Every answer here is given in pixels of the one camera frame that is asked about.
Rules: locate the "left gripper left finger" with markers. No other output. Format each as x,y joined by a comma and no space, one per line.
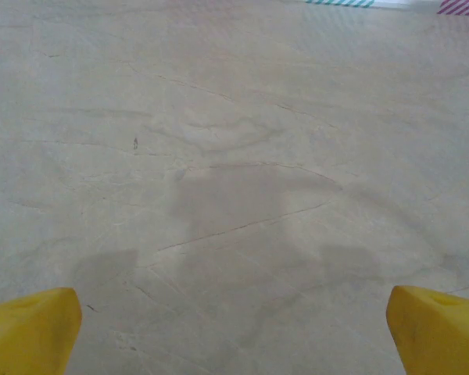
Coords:
23,332

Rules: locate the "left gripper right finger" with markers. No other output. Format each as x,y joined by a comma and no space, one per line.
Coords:
437,332

